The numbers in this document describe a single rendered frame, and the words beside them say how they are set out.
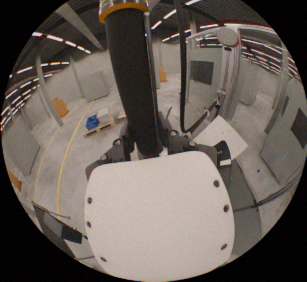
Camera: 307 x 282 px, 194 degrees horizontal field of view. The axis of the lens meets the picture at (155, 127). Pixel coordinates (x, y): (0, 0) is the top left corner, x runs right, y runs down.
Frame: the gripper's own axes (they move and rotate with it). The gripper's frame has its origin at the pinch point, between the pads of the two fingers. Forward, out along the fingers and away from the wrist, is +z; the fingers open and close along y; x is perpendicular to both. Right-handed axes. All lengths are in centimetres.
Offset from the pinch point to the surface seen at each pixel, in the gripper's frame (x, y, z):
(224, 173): -14.3, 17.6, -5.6
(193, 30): 225, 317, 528
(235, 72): 7, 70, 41
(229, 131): -22.1, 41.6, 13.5
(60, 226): -33, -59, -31
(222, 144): -16.0, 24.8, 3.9
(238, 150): -23.9, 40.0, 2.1
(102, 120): -130, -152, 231
